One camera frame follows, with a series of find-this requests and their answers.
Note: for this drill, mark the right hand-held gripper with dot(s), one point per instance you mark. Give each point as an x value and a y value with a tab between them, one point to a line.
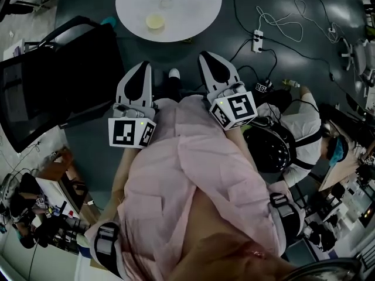
240	107

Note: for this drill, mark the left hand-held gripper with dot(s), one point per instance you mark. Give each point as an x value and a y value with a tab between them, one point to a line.
126	132

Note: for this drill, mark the yellow plastic cup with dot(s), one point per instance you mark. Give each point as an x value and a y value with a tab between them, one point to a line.
155	21

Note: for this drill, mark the clear plastic cup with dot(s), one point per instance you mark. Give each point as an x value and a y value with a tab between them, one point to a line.
166	3

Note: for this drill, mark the person's right forearm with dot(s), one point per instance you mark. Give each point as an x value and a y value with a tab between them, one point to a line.
240	140

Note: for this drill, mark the person's left forearm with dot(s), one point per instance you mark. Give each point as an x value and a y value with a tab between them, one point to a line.
120	171

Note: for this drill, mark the person's white shoe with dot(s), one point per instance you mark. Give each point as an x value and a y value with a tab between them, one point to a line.
174	73

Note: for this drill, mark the white power strip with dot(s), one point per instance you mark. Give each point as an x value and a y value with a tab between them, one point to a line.
257	41

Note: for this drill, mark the round white table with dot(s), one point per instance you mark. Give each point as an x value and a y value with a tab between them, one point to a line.
190	13

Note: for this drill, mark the small yellow bottle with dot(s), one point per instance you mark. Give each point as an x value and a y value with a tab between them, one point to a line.
291	83

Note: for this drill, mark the teal bag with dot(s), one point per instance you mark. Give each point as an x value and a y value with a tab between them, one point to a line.
108	21

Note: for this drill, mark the black mesh office chair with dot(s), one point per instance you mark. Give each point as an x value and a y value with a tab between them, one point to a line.
58	83

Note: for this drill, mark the black hard-shell backpack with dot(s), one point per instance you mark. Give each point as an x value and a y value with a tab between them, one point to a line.
269	148

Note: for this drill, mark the pink shirt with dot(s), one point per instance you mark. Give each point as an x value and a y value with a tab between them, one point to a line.
190	171

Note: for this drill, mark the brown wooden cabinet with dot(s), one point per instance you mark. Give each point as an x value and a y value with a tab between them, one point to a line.
58	162

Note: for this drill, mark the purple cloth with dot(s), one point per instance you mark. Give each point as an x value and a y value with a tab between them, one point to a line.
17	50

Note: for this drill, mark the white desk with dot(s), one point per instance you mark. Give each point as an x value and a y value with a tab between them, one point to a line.
54	190

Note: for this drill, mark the white office chair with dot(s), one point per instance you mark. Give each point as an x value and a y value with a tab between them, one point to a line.
360	57

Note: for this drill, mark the person's head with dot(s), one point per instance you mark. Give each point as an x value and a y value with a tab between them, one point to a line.
234	259

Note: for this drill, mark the dark headset rim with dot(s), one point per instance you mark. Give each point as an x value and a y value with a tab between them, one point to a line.
322	269

